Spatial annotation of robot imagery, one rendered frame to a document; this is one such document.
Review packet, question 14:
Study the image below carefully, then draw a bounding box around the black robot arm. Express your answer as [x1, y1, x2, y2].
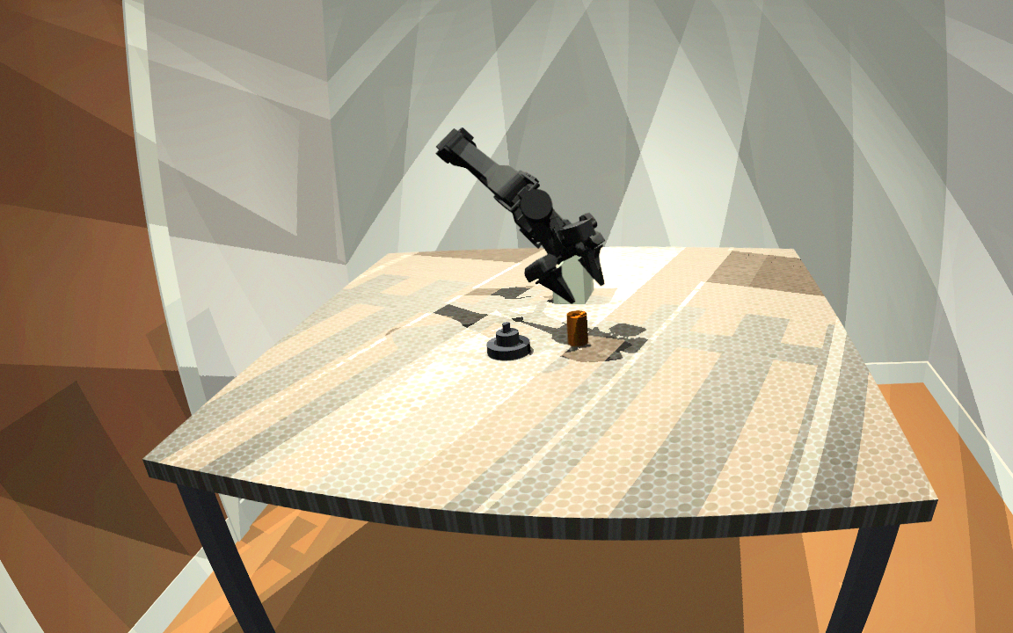
[435, 127, 597, 251]

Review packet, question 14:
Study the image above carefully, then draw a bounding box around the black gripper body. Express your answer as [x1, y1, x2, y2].
[524, 216, 605, 283]

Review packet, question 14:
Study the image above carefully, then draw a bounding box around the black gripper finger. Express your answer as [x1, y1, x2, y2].
[579, 244, 605, 287]
[535, 266, 575, 304]

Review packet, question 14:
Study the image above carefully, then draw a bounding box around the orange cylindrical knob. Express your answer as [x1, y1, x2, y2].
[566, 310, 588, 347]

